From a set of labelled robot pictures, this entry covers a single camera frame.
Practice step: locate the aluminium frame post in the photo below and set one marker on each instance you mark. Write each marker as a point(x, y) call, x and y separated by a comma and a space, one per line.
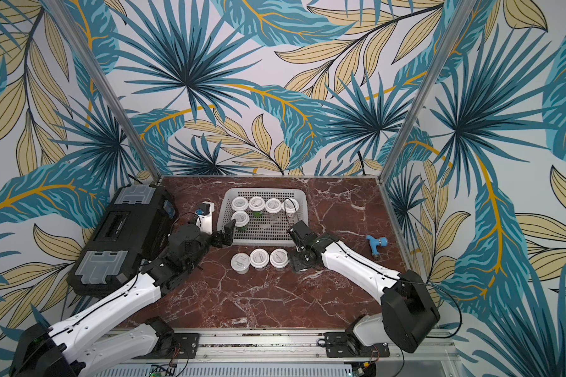
point(67, 25)
point(439, 59)

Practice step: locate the white lidded yogurt cup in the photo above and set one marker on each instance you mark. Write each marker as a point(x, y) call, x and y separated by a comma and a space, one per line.
point(273, 206)
point(256, 205)
point(239, 203)
point(241, 219)
point(291, 207)
point(259, 259)
point(279, 259)

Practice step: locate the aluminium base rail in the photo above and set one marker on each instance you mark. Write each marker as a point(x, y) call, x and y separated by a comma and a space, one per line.
point(300, 345)

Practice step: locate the black plastic toolbox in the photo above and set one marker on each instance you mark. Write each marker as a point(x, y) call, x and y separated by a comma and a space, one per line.
point(133, 230)

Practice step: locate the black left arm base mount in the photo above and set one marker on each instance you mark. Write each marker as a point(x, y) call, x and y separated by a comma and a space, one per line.
point(175, 346)

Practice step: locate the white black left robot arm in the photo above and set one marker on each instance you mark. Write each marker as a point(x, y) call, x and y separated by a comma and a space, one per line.
point(76, 346)

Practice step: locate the foil topped yogurt cup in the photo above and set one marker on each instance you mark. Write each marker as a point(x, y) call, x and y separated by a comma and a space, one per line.
point(240, 263)

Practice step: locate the right aluminium frame post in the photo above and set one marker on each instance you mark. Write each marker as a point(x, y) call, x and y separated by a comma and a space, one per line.
point(439, 59)

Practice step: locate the blue plastic faucet toy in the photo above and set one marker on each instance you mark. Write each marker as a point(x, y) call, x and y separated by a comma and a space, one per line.
point(375, 243)

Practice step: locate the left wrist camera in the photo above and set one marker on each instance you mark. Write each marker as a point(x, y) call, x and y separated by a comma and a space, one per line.
point(204, 213)

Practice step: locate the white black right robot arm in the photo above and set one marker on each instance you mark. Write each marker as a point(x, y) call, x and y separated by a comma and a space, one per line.
point(407, 311)

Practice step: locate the left aluminium frame post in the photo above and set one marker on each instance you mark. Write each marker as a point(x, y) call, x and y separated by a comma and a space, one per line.
point(67, 25)

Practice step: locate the white plastic perforated basket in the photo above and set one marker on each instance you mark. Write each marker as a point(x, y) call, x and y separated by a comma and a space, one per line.
point(269, 231)

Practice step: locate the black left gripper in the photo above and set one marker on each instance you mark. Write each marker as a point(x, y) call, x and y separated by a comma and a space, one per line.
point(228, 234)

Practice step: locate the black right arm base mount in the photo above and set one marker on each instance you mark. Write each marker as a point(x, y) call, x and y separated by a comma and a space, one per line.
point(340, 344)

